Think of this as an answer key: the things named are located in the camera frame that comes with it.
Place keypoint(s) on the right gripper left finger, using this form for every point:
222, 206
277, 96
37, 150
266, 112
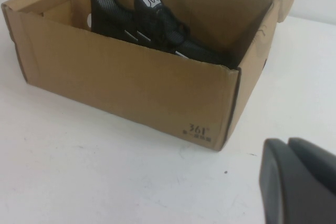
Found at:
283, 195

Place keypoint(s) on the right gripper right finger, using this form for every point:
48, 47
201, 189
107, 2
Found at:
317, 163

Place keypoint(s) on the black knit sneaker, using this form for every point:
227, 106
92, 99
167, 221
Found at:
157, 30

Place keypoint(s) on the brown cardboard shoe box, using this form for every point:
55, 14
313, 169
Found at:
118, 85

